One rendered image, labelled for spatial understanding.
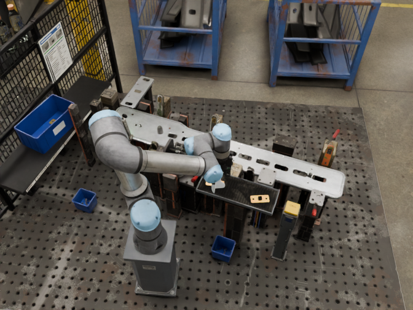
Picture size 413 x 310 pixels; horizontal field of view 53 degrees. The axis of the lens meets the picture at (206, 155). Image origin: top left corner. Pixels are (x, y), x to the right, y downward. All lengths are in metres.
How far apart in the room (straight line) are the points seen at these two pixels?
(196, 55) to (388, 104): 1.92
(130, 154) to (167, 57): 2.98
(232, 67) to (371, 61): 1.49
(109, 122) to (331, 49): 3.41
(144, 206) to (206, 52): 2.86
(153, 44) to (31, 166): 2.47
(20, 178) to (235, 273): 1.21
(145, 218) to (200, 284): 0.66
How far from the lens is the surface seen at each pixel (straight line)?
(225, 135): 1.66
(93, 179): 2.65
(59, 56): 2.62
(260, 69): 4.45
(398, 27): 5.49
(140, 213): 1.70
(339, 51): 4.59
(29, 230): 2.56
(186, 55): 4.31
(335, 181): 2.28
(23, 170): 2.38
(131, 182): 1.69
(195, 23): 4.18
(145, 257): 1.86
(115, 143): 1.39
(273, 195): 1.96
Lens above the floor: 2.76
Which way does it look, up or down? 50 degrees down
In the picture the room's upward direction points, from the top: straight up
